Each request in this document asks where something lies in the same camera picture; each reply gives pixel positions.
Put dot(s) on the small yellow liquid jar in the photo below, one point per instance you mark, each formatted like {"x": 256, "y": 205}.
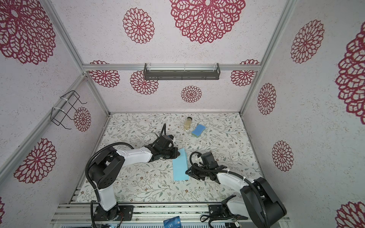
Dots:
{"x": 187, "y": 124}

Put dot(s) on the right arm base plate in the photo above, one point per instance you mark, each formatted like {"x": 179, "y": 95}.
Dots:
{"x": 222, "y": 211}

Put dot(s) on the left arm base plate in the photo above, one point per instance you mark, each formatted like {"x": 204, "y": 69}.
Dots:
{"x": 117, "y": 213}

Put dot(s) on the light blue paper sheet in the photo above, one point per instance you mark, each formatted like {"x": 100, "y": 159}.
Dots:
{"x": 180, "y": 166}

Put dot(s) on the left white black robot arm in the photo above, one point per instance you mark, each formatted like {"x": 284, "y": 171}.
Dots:
{"x": 103, "y": 168}

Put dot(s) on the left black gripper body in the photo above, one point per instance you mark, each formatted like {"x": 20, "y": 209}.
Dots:
{"x": 169, "y": 153}

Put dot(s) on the black wire wall basket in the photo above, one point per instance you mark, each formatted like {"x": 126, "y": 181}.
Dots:
{"x": 61, "y": 112}

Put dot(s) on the black wall shelf rack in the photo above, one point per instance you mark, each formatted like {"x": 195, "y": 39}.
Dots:
{"x": 186, "y": 73}

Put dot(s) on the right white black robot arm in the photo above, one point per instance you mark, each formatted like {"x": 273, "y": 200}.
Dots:
{"x": 255, "y": 199}

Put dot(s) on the blue card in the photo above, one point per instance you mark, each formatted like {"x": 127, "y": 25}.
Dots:
{"x": 174, "y": 222}

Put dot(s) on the blue green sponge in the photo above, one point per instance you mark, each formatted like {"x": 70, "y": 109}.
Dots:
{"x": 198, "y": 130}

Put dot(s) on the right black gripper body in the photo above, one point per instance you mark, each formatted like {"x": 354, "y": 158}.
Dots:
{"x": 201, "y": 171}

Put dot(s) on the white alarm clock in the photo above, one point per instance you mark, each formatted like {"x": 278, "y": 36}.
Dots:
{"x": 149, "y": 138}

